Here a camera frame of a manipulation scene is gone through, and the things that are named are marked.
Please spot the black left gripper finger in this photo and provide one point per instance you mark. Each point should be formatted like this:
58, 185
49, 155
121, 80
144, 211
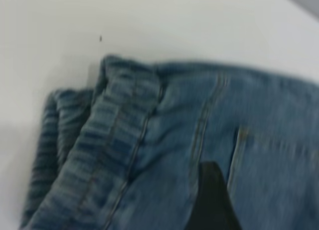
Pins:
211, 202

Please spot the blue denim pants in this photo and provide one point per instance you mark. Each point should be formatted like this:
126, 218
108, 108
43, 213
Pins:
162, 140

